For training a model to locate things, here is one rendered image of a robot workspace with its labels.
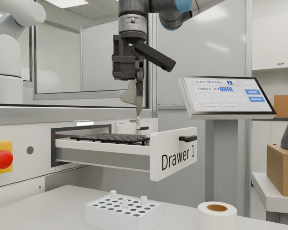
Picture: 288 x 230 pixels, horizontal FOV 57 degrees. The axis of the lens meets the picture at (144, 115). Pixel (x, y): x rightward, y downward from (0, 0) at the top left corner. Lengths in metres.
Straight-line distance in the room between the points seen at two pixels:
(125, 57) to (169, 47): 2.02
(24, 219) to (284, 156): 0.62
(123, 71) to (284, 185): 0.50
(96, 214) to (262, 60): 3.68
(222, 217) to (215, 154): 1.15
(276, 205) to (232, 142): 0.94
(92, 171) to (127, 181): 0.24
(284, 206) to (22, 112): 0.70
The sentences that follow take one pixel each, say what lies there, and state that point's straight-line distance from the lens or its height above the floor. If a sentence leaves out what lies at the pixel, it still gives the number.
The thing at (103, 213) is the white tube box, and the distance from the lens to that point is 0.53.
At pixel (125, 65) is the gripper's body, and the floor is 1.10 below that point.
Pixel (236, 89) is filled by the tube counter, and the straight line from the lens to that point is 1.72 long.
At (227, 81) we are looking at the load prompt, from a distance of 1.74.
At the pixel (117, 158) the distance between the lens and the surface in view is 0.68.
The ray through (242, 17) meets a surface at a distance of 2.49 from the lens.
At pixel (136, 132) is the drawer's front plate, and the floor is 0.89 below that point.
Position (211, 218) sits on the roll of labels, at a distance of 0.51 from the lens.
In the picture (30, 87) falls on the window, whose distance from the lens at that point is 0.79.
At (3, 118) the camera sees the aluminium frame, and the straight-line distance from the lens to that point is 0.72.
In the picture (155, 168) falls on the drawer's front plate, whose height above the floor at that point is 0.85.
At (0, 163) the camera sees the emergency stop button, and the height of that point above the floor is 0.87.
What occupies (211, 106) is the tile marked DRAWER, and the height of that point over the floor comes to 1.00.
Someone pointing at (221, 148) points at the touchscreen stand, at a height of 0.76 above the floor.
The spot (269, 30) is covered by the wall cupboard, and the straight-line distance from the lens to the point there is 4.11.
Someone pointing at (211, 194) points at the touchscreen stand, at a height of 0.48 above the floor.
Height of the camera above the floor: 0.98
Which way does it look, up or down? 1 degrees down
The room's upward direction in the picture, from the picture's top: straight up
